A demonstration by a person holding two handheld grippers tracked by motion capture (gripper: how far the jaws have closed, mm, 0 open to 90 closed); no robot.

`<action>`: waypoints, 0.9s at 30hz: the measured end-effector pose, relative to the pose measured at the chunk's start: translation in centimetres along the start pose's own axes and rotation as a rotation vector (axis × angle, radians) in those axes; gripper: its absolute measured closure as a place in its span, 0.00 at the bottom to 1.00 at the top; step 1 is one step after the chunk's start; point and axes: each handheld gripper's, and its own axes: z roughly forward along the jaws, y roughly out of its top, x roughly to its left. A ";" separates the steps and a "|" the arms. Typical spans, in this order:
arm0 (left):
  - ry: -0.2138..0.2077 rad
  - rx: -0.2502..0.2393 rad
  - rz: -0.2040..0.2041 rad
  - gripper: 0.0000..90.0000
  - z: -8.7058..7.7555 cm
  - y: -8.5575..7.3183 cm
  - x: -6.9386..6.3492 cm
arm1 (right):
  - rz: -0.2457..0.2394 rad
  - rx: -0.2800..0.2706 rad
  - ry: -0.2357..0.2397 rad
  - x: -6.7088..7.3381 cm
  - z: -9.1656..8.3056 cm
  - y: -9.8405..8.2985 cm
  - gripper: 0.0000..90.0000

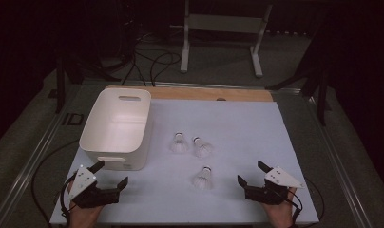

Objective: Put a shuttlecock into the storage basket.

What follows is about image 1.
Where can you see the white plastic shuttlecock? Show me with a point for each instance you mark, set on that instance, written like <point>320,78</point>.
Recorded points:
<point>203,180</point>
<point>202,148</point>
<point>179,144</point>

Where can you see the person's right hand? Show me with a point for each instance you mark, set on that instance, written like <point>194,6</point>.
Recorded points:
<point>280,213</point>

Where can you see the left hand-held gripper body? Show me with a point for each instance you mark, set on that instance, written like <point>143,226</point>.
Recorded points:
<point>95,196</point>

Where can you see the person's left hand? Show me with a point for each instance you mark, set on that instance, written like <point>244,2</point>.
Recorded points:
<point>85,218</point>

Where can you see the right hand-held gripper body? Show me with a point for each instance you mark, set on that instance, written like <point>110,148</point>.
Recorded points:
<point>269,191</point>

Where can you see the white plastic storage bin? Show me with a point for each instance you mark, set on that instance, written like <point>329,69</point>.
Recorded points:
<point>117,126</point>

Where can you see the black metal stand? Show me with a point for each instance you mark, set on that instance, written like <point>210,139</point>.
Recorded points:
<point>61,85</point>
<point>321,101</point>

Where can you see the black floor bracket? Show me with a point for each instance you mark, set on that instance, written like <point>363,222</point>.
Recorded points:
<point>72,119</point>

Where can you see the white metal stand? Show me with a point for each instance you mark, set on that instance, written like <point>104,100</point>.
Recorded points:
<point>225,23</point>

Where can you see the aluminium frame rail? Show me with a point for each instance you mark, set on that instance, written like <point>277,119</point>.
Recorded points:
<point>342,171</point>
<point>25,171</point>
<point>193,85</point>

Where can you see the white table cover sheet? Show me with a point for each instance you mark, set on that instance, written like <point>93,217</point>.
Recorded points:
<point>237,126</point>

